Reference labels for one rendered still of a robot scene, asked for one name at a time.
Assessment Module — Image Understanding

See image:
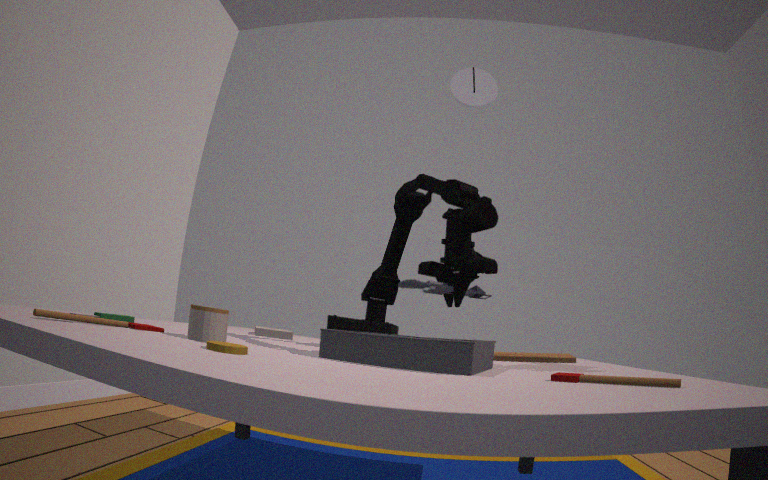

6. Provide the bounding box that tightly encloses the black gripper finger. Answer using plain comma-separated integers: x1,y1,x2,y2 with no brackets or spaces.
432,274,454,307
453,272,479,307

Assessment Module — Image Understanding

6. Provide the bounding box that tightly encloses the grey cylindrical canister with wooden lid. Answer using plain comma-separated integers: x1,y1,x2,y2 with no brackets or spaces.
187,304,229,343

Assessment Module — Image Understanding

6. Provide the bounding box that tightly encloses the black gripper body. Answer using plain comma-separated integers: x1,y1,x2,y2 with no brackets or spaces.
418,233,498,277

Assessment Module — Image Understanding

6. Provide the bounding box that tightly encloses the wooden board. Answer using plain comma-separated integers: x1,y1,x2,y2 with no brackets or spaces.
493,351,576,363

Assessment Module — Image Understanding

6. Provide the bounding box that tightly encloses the yellow flat round disc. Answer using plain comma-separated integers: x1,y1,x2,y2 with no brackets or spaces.
206,341,248,355

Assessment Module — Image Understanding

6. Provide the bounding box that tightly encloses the tan flat rectangular block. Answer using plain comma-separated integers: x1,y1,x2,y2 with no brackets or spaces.
255,326,293,340

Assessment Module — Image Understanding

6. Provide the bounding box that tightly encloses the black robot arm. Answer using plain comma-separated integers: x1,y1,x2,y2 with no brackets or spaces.
361,174,498,323

